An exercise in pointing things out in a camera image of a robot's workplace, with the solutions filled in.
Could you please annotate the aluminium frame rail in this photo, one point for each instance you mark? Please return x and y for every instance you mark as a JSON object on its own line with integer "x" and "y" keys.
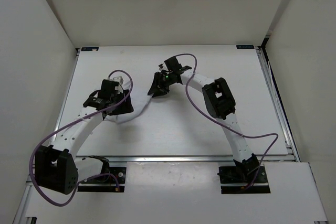
{"x": 57, "y": 125}
{"x": 276, "y": 100}

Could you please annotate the left aluminium frame rail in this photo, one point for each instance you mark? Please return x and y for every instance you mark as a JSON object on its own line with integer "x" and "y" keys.
{"x": 57, "y": 125}

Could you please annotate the blue corner label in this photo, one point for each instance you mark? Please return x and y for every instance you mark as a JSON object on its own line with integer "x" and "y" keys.
{"x": 89, "y": 48}
{"x": 245, "y": 47}

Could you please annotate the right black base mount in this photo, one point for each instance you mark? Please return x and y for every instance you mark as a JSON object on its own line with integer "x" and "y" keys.
{"x": 232, "y": 182}

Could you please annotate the left blue corner label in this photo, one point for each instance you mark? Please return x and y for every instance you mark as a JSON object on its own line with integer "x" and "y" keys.
{"x": 89, "y": 48}

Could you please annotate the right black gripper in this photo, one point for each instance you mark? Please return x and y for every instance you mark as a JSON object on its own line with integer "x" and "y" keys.
{"x": 157, "y": 88}

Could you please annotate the white skirt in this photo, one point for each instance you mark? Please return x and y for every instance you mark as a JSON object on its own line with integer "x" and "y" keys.
{"x": 139, "y": 100}

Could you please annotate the right blue corner label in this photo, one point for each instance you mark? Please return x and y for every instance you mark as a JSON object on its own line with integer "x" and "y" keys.
{"x": 245, "y": 47}

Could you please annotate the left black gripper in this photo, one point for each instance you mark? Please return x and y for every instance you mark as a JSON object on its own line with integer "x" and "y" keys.
{"x": 126, "y": 107}

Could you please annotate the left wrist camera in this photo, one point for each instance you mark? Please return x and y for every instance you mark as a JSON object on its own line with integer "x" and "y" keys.
{"x": 117, "y": 81}

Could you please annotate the front aluminium rail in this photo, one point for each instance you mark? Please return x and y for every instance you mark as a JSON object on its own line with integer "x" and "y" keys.
{"x": 176, "y": 159}

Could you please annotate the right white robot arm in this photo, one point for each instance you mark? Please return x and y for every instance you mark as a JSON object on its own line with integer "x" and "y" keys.
{"x": 220, "y": 105}

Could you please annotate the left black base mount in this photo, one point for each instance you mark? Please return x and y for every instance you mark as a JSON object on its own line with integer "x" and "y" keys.
{"x": 96, "y": 175}

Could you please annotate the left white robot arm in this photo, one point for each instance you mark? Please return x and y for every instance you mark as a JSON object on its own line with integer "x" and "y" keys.
{"x": 56, "y": 165}

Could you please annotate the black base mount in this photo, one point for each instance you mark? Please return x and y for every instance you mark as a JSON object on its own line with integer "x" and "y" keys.
{"x": 232, "y": 182}
{"x": 96, "y": 175}

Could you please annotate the right aluminium frame rail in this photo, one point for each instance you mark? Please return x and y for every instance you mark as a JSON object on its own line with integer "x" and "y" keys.
{"x": 276, "y": 100}

